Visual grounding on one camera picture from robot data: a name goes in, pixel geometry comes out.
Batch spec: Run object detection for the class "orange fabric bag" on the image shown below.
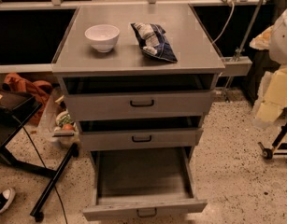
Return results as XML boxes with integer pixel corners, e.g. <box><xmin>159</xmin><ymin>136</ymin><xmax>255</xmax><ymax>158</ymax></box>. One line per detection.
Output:
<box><xmin>4</xmin><ymin>73</ymin><xmax>53</xmax><ymax>125</ymax></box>

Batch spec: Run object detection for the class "grey middle drawer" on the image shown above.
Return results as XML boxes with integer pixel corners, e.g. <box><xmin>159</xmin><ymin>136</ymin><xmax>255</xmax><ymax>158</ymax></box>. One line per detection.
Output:
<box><xmin>79</xmin><ymin>116</ymin><xmax>203</xmax><ymax>151</ymax></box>

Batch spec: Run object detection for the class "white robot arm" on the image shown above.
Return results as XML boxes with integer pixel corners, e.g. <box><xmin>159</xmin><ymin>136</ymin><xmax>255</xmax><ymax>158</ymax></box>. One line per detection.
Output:
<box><xmin>250</xmin><ymin>8</ymin><xmax>287</xmax><ymax>128</ymax></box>

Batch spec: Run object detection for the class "metal clamp pole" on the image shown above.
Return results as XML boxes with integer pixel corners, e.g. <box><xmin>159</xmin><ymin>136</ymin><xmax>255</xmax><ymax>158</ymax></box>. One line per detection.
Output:
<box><xmin>222</xmin><ymin>0</ymin><xmax>264</xmax><ymax>102</ymax></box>

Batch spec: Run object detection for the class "grey drawer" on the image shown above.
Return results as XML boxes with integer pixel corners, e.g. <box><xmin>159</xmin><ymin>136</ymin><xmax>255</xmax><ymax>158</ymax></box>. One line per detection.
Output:
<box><xmin>83</xmin><ymin>147</ymin><xmax>207</xmax><ymax>221</ymax></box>
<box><xmin>79</xmin><ymin>116</ymin><xmax>203</xmax><ymax>151</ymax></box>
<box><xmin>64</xmin><ymin>75</ymin><xmax>213</xmax><ymax>120</ymax></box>

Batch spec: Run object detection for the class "black white sneaker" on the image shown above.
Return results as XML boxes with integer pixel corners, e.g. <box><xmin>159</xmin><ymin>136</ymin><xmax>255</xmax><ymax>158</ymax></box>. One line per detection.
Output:
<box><xmin>0</xmin><ymin>188</ymin><xmax>16</xmax><ymax>214</ymax></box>

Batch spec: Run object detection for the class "grey drawer cabinet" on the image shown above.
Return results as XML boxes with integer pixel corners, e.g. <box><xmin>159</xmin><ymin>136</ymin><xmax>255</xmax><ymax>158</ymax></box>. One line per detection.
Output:
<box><xmin>50</xmin><ymin>3</ymin><xmax>226</xmax><ymax>161</ymax></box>

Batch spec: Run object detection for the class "grey bottom drawer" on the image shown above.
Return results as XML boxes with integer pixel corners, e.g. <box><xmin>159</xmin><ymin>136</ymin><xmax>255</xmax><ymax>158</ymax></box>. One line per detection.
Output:
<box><xmin>83</xmin><ymin>147</ymin><xmax>207</xmax><ymax>221</ymax></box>

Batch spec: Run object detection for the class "white power cable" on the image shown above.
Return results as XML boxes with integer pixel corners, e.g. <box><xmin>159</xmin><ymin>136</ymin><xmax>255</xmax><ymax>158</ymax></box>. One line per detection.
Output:
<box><xmin>211</xmin><ymin>2</ymin><xmax>237</xmax><ymax>45</ymax></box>

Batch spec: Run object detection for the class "black tripod with wheel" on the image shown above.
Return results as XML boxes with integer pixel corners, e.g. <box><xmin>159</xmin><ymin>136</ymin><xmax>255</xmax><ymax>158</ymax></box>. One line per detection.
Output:
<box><xmin>258</xmin><ymin>122</ymin><xmax>287</xmax><ymax>160</ymax></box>

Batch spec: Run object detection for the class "clear plastic bin with items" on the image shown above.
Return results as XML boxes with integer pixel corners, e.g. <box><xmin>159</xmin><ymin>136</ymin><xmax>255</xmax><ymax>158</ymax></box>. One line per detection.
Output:
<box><xmin>37</xmin><ymin>87</ymin><xmax>79</xmax><ymax>148</ymax></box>

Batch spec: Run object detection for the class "white ceramic bowl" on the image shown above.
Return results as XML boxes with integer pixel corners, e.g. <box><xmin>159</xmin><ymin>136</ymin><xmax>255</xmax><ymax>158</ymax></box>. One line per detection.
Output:
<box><xmin>84</xmin><ymin>24</ymin><xmax>120</xmax><ymax>53</ymax></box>

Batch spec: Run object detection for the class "black floor cable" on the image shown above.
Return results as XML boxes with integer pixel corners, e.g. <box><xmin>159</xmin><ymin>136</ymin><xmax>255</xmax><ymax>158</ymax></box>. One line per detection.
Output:
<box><xmin>11</xmin><ymin>115</ymin><xmax>69</xmax><ymax>224</ymax></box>

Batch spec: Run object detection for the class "blue white chip bag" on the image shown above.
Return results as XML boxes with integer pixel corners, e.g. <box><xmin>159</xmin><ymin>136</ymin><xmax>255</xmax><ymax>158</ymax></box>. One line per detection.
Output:
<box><xmin>131</xmin><ymin>22</ymin><xmax>178</xmax><ymax>63</ymax></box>

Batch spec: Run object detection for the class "grey top drawer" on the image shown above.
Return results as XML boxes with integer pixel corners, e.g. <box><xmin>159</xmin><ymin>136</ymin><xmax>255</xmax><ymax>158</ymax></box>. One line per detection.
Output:
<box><xmin>64</xmin><ymin>75</ymin><xmax>213</xmax><ymax>120</ymax></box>

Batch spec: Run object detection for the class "black metal stand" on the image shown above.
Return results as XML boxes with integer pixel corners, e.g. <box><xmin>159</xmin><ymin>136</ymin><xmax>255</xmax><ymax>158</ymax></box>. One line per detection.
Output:
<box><xmin>0</xmin><ymin>88</ymin><xmax>79</xmax><ymax>222</ymax></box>

